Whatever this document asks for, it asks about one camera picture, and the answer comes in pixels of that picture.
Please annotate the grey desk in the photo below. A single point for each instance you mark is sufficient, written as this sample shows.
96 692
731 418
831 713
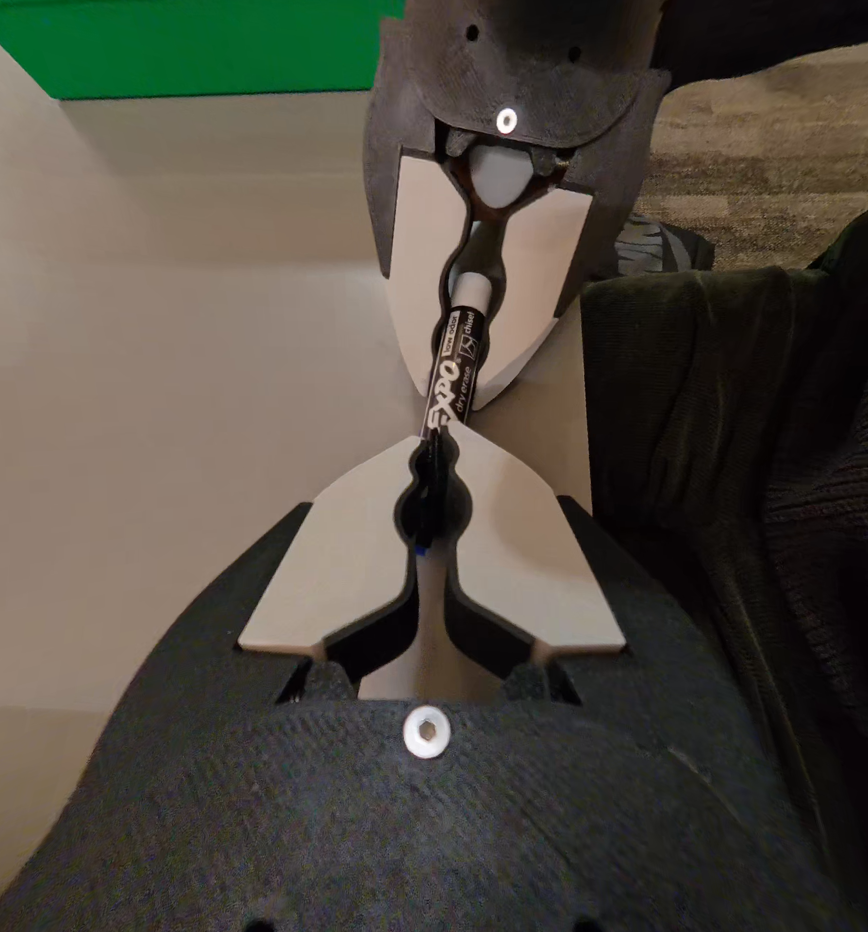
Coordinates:
150 327

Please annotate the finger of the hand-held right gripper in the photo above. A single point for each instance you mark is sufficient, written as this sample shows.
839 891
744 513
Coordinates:
419 240
543 277

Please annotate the person's black sweater torso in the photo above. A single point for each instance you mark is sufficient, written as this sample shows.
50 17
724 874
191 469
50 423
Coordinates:
842 546

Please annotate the person's shoe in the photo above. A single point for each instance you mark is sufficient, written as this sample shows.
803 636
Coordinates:
660 247

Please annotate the person's leg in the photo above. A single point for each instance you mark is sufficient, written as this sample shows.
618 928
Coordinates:
681 408

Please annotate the black dry erase marker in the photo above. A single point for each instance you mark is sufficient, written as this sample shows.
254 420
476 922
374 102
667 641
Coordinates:
456 357

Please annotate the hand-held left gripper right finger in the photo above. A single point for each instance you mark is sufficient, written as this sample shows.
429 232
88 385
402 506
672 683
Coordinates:
536 575

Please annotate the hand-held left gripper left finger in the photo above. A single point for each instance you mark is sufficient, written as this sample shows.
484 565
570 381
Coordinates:
339 575

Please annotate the green plastic bin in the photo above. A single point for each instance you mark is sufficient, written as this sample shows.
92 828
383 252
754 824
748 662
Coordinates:
186 44

